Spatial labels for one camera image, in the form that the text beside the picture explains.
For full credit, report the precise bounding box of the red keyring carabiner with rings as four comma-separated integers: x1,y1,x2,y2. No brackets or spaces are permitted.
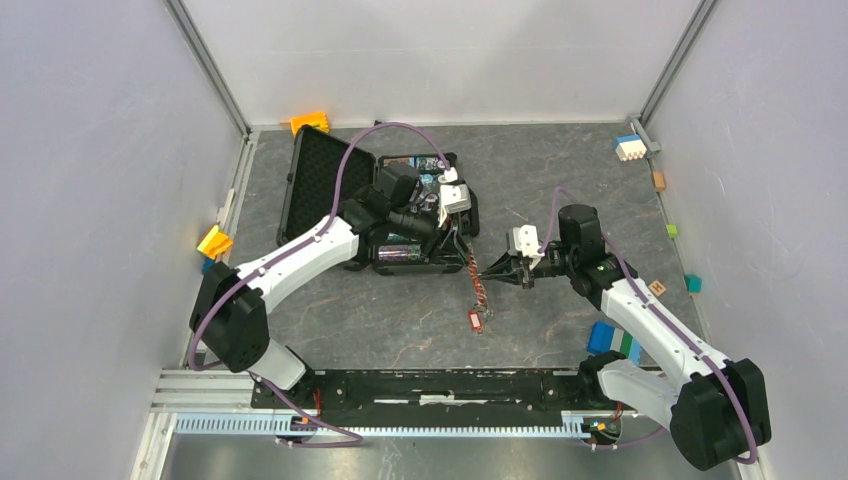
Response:
467,248,493,326

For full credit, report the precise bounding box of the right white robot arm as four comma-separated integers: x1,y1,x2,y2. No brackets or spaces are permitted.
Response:
480,204,772,471

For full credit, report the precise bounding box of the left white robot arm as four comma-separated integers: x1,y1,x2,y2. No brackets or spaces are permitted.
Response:
189,163,474,408

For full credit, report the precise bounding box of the red key tag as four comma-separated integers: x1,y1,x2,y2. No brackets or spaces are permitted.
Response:
468,310,484,334

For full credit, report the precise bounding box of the blue green brick stack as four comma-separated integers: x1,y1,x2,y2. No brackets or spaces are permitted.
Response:
587,321,643,365

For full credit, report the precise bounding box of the black poker chip case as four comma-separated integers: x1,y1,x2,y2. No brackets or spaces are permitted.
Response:
276,127,480,276

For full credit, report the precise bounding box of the small wooden cube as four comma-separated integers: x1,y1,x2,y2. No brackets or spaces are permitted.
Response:
652,171,667,193

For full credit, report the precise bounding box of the blue white toy block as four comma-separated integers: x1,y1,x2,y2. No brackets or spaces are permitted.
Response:
614,134,648,162

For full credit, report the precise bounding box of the teal cube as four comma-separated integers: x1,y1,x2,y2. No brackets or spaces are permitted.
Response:
684,273,702,295

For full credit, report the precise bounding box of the yellow orange toy block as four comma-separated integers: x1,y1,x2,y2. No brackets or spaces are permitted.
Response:
196,224,233,260

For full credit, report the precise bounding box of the small blue block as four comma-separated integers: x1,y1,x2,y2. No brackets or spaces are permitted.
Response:
201,258,216,275

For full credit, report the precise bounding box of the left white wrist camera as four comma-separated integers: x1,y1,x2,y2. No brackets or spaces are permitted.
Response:
439,184,472,215

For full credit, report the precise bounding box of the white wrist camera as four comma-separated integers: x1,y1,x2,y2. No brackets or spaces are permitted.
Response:
506,225,541,259
439,184,472,215

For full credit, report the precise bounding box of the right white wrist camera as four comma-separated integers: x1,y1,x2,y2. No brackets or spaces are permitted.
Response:
506,225,541,259

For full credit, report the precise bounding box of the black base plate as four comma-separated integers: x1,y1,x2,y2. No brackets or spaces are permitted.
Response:
286,368,632,428

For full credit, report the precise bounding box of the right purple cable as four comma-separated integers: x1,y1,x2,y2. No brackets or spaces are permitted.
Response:
541,186,761,466

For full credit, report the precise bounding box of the white cable comb rail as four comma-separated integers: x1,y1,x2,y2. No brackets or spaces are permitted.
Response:
174,413,590,440

